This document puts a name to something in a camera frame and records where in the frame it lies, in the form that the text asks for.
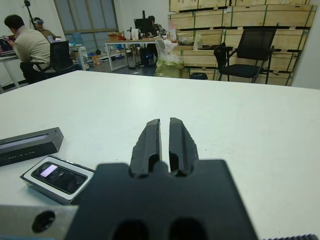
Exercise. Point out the black swivel chair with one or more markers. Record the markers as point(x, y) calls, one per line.
point(60, 56)

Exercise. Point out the black tripod stand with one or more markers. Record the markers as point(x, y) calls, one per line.
point(29, 11)

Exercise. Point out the white product box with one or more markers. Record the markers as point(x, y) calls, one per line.
point(135, 34)

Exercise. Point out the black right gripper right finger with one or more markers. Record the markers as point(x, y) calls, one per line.
point(181, 147)

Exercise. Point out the person wearing headset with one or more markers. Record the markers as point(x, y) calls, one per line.
point(43, 30)

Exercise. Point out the brown cardboard box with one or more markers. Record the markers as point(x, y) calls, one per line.
point(113, 36)

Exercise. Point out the person in dark clothes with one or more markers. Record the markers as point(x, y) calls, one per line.
point(153, 23)

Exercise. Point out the black waste bin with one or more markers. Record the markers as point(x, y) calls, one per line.
point(198, 75)

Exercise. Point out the black box with white insert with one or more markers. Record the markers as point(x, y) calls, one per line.
point(35, 188)

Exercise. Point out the black box lid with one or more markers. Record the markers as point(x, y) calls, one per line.
point(27, 150)

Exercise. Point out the black mesh office chair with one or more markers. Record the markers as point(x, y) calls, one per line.
point(255, 42)

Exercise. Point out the white plastic bag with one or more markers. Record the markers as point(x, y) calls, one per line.
point(165, 47)

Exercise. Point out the black computer monitor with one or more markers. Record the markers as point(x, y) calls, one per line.
point(143, 25)

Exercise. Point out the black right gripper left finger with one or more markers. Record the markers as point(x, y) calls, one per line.
point(147, 147)

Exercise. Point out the open laptop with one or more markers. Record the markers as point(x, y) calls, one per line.
point(6, 46)

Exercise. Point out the pink product box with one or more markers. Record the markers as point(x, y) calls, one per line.
point(172, 31)

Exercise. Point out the yellow-green plastic bag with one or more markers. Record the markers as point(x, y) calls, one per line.
point(170, 68)

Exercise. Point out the white office desk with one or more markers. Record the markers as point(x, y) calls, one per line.
point(117, 42)
point(8, 67)

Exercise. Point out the black computer tower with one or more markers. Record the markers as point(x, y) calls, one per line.
point(147, 57)

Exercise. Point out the dark shallow tray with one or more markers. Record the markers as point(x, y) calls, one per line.
point(186, 41)

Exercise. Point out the person in beige sweater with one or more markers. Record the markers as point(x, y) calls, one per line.
point(30, 47)

